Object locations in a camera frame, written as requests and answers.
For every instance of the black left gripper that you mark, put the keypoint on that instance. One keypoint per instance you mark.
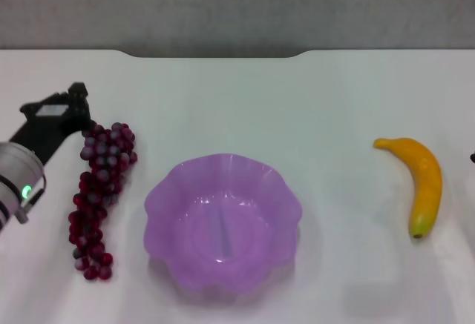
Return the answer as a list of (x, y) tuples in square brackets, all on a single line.
[(48, 131)]

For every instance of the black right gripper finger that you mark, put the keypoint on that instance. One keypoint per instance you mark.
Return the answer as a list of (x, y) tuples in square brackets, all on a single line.
[(473, 158)]

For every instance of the yellow banana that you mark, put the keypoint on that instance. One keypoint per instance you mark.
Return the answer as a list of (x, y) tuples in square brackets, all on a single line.
[(426, 183)]

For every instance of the dark red grape bunch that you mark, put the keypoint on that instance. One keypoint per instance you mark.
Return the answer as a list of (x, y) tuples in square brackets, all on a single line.
[(100, 168)]

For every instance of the grey fabric partition panel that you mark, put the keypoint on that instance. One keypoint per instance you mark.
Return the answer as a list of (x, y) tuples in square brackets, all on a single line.
[(237, 5)]

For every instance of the purple translucent scalloped bowl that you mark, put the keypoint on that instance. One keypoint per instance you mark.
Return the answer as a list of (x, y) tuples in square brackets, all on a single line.
[(222, 220)]

